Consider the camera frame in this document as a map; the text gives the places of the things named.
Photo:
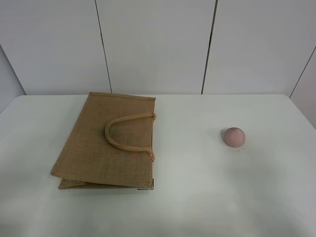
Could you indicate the brown linen tote bag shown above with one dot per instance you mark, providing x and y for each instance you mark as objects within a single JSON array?
[{"x": 111, "y": 144}]

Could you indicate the pink peach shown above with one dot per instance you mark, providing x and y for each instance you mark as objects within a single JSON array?
[{"x": 233, "y": 137}]

